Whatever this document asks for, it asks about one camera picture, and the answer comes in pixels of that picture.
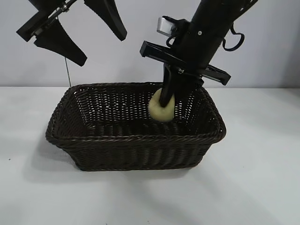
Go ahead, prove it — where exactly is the thin metal rod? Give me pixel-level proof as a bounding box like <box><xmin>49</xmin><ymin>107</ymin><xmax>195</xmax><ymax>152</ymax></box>
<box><xmin>63</xmin><ymin>58</ymin><xmax>71</xmax><ymax>85</ymax></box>

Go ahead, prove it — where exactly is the pale yellow egg yolk pastry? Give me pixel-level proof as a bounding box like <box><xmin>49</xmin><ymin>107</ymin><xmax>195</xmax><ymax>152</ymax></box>
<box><xmin>149</xmin><ymin>88</ymin><xmax>176</xmax><ymax>123</ymax></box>

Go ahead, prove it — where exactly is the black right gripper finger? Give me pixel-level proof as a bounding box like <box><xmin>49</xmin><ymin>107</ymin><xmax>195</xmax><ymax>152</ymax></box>
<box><xmin>174</xmin><ymin>70</ymin><xmax>204</xmax><ymax>96</ymax></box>
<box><xmin>159</xmin><ymin>62</ymin><xmax>179</xmax><ymax>106</ymax></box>

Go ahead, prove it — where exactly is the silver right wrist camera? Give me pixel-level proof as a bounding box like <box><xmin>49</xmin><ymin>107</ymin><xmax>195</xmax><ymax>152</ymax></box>
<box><xmin>156</xmin><ymin>15</ymin><xmax>178</xmax><ymax>37</ymax></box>

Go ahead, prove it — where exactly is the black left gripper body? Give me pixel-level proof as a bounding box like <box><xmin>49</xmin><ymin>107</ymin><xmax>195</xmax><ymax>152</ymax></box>
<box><xmin>15</xmin><ymin>0</ymin><xmax>78</xmax><ymax>43</ymax></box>

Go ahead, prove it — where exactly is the dark brown wicker basket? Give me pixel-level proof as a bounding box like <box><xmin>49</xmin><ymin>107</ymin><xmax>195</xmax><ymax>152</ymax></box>
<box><xmin>45</xmin><ymin>81</ymin><xmax>227</xmax><ymax>172</ymax></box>

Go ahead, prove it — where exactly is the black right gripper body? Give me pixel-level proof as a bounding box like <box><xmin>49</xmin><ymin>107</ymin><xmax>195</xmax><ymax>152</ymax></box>
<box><xmin>140</xmin><ymin>22</ymin><xmax>232</xmax><ymax>86</ymax></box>

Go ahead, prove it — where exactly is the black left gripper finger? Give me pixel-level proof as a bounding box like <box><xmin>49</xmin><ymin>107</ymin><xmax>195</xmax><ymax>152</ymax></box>
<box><xmin>34</xmin><ymin>22</ymin><xmax>88</xmax><ymax>67</ymax></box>
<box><xmin>83</xmin><ymin>0</ymin><xmax>128</xmax><ymax>41</ymax></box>

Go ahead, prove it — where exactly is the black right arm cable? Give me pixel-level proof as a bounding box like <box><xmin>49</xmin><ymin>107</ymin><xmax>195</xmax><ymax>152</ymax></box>
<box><xmin>221</xmin><ymin>22</ymin><xmax>246</xmax><ymax>52</ymax></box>

